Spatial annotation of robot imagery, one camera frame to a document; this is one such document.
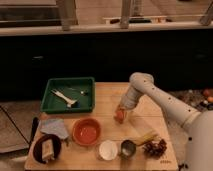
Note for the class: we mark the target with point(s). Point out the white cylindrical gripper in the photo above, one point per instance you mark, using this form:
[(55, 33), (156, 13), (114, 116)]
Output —
[(129, 101)]

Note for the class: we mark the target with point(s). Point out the orange apple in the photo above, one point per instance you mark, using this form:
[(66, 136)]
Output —
[(120, 116)]

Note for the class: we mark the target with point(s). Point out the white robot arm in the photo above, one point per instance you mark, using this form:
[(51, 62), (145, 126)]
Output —
[(198, 125)]

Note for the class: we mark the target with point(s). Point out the red bowl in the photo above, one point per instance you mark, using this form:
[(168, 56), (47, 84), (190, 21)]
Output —
[(86, 131)]

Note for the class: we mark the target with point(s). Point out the yellow banana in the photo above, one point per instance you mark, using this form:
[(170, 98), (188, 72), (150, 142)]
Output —
[(146, 138)]

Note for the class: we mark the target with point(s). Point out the wooden table board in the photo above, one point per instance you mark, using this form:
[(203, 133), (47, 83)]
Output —
[(107, 97)]

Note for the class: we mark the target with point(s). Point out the metal cup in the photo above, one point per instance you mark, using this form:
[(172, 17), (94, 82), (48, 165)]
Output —
[(127, 148)]

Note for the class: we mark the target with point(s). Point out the white cup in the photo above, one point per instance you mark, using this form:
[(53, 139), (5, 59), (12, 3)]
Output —
[(108, 150)]

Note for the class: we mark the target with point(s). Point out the metal spoon in tray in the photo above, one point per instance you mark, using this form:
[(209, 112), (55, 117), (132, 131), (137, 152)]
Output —
[(80, 91)]

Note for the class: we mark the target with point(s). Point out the bunch of dark grapes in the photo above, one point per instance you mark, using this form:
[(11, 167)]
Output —
[(155, 149)]

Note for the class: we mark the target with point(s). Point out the white plastic fork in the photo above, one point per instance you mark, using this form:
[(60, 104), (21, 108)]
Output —
[(70, 102)]

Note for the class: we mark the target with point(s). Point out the green plastic tray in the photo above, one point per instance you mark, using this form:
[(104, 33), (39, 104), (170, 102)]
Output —
[(52, 104)]

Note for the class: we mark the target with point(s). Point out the blue-grey cloth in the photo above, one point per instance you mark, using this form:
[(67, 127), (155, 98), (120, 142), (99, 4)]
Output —
[(54, 126)]

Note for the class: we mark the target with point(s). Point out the tan sponge block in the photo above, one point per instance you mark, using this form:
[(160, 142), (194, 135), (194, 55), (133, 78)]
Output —
[(47, 150)]

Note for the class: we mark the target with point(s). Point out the dark round plate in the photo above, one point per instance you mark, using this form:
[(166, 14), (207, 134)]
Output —
[(37, 150)]

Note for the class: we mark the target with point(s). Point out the black handled knife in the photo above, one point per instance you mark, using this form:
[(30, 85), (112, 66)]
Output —
[(34, 128)]

